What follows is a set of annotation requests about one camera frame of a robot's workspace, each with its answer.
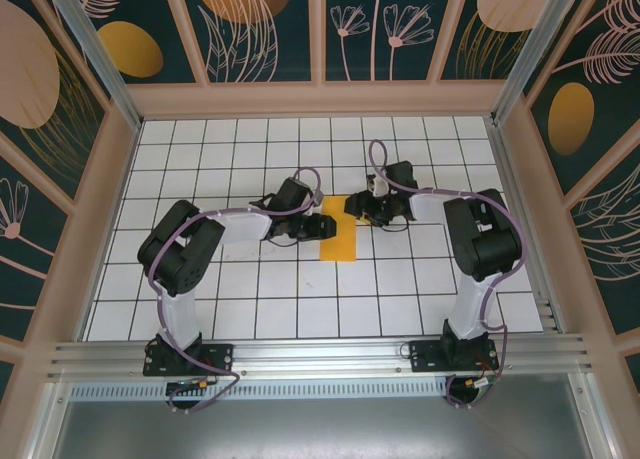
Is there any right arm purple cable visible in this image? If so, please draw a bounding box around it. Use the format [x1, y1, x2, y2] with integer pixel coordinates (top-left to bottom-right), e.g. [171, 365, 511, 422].
[368, 138, 529, 410]

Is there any aluminium corner post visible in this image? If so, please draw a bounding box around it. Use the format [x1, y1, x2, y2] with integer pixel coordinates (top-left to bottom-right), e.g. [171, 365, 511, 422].
[39, 0, 144, 130]
[492, 0, 601, 125]

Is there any aluminium frame profile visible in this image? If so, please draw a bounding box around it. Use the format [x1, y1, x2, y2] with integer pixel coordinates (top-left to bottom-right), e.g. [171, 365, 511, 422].
[569, 373, 614, 459]
[27, 381, 71, 459]

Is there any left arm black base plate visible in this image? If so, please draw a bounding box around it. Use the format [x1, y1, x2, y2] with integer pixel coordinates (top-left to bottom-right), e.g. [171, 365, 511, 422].
[143, 342, 235, 378]

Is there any grey metal sheet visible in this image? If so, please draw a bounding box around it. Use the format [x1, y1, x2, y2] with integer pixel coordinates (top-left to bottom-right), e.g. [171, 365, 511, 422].
[49, 398, 596, 459]

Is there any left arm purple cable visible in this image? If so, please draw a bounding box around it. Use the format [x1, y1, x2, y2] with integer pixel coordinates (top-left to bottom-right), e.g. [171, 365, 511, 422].
[147, 166, 322, 415]

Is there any aluminium side rail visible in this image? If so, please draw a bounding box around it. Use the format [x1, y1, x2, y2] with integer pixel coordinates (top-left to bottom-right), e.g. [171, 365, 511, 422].
[487, 118, 566, 335]

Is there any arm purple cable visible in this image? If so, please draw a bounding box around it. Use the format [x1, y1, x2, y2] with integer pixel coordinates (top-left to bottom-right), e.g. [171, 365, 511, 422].
[147, 166, 322, 415]
[368, 138, 529, 410]

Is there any yellow paper sheet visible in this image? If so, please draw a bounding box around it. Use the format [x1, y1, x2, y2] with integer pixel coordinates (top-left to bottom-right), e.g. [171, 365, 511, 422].
[318, 194, 360, 263]

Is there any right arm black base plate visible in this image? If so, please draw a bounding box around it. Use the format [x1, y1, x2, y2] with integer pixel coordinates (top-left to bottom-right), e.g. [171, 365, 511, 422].
[408, 339, 500, 375]

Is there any long aluminium mounting rail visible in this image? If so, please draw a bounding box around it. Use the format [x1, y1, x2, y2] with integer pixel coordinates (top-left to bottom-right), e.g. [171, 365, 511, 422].
[47, 333, 594, 380]

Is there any small circuit board with connector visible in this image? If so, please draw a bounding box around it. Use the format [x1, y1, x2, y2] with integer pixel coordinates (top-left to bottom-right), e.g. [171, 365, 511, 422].
[447, 376, 501, 395]
[166, 377, 210, 395]

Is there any slotted grey cable duct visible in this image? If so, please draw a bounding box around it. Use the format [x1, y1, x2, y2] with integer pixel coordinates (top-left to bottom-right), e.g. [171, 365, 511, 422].
[69, 381, 451, 401]

